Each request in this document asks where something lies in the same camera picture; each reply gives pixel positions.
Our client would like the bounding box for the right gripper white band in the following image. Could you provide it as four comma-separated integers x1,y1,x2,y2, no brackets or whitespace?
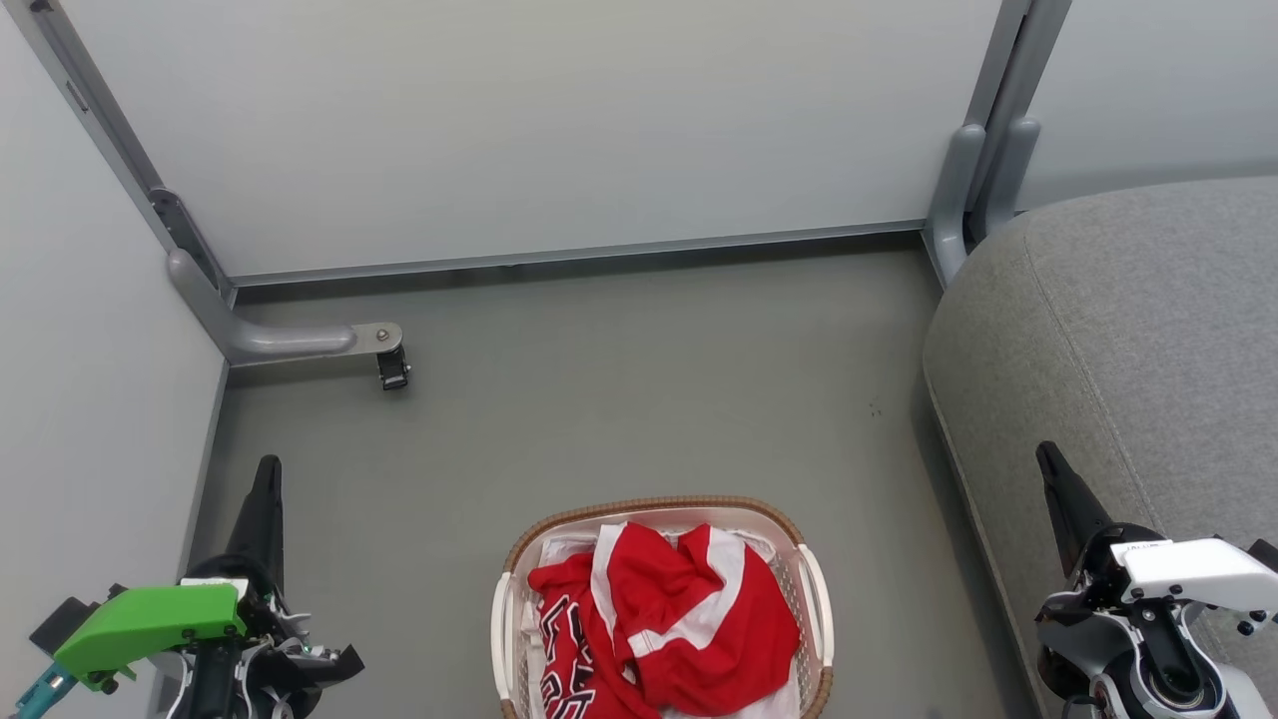
1034,441,1278,614

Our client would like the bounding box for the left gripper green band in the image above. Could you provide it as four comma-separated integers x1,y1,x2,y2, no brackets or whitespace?
52,454,293,696

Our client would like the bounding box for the red jersey with lettering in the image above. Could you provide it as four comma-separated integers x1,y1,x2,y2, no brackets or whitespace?
527,554,662,719

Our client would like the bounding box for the red garment with white stripe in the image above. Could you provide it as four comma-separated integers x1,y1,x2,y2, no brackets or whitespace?
591,521,803,717

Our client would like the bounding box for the grey fabric sofa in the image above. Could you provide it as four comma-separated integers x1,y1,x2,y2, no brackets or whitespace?
921,178,1278,719

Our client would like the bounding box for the long grey partition foot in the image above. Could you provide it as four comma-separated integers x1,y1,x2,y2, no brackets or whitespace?
167,248,405,366

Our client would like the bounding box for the white laundry basket brown rim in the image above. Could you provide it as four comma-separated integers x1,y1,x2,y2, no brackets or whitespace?
489,496,836,719

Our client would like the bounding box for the short grey partition foot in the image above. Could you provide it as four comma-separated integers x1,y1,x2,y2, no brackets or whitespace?
982,117,1042,239
924,122,989,287

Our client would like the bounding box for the left arm cable teal connector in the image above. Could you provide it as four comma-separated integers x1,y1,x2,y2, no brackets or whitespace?
14,663,79,719

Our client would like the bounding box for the grey partition post with hinge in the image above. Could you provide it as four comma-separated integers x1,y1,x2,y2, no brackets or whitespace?
5,0,239,303

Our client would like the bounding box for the grey partition bottom rail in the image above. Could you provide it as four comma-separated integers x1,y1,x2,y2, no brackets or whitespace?
230,220,932,289

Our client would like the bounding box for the grey double partition post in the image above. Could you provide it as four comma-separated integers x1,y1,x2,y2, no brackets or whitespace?
963,0,1074,241

